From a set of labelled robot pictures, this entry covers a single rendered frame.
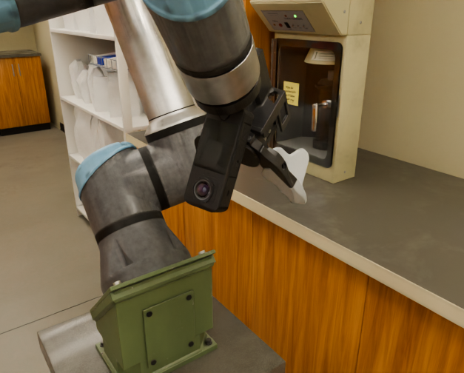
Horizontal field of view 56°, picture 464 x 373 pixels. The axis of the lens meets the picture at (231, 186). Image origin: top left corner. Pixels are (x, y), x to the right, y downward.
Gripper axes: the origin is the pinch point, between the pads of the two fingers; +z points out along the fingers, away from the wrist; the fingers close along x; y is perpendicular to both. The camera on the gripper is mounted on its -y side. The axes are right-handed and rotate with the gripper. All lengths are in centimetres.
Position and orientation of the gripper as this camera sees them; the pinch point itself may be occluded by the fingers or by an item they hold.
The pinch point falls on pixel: (252, 189)
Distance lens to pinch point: 60.0
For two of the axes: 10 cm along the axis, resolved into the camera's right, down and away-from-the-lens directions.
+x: -8.5, -3.3, 4.2
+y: 4.8, -8.2, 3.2
